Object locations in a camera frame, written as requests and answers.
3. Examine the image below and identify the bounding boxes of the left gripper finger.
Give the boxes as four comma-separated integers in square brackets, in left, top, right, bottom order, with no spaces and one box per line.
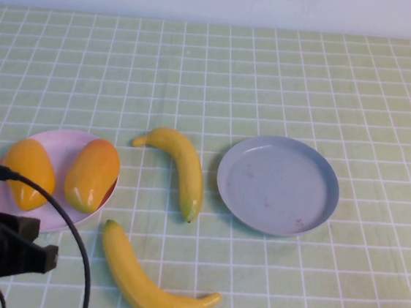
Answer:
[0,213,42,244]
[27,242,59,275]

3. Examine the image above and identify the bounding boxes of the plain yellow mango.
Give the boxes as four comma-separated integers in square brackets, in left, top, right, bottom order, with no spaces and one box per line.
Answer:
[0,135,61,215]

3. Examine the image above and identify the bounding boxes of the mango with orange-red blush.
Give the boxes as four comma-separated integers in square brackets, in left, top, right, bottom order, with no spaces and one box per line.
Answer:
[61,135,124,217]

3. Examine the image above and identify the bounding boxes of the large yellow banana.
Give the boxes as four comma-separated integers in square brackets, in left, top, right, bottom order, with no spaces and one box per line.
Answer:
[94,219,230,308]

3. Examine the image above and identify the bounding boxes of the banana with green tip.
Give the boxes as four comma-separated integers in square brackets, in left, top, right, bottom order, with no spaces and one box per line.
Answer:
[124,124,211,224]

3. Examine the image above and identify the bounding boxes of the pink round plate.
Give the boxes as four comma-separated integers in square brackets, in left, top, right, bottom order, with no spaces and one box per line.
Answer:
[0,122,124,241]

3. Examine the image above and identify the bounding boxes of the blue-grey round plate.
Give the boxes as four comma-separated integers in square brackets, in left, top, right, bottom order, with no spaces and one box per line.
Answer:
[211,129,346,244]

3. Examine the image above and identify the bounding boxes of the green checkered tablecloth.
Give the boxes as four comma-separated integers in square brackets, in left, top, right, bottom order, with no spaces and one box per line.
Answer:
[0,0,411,308]

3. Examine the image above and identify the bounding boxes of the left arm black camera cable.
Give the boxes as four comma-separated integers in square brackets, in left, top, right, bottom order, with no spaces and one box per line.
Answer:
[0,167,103,308]

